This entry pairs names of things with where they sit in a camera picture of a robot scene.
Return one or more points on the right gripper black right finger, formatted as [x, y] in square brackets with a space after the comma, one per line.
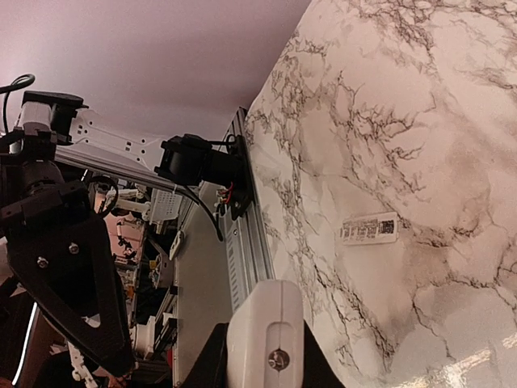
[317, 372]

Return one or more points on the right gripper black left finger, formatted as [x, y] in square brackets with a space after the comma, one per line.
[209, 370]

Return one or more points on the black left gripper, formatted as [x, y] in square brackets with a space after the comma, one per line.
[63, 259]

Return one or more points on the white air conditioner remote control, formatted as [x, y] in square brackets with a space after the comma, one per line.
[265, 338]

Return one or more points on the white remote battery cover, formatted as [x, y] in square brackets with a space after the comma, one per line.
[377, 228]

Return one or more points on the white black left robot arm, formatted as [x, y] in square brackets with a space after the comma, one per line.
[28, 151]

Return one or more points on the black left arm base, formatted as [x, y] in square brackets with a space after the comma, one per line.
[189, 160]

